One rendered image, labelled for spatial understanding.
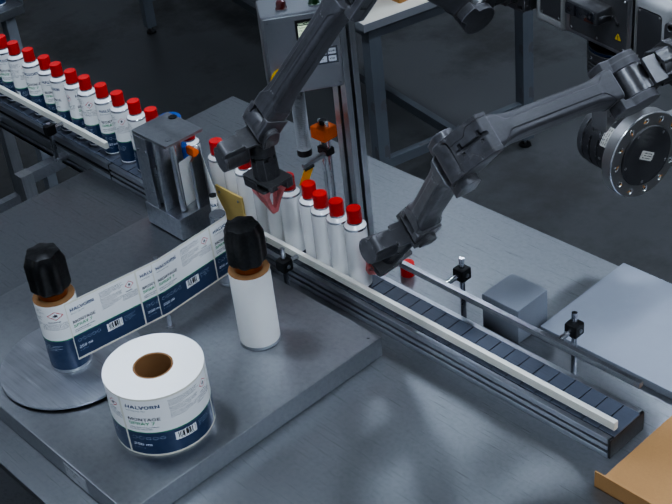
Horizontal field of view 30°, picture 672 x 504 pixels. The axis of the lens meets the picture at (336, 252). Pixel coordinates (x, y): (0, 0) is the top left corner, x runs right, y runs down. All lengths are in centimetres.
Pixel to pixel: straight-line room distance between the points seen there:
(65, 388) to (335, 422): 57
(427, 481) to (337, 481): 17
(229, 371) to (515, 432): 61
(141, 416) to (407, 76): 343
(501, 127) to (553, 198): 255
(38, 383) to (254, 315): 48
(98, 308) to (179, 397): 35
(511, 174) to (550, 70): 87
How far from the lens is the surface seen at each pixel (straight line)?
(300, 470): 247
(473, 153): 217
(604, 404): 251
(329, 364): 262
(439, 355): 266
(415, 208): 247
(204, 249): 278
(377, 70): 442
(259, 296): 260
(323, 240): 282
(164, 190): 304
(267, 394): 257
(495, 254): 299
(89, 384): 268
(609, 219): 460
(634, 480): 243
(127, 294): 269
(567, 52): 576
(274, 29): 269
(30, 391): 271
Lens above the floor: 255
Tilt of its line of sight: 35 degrees down
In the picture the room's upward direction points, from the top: 7 degrees counter-clockwise
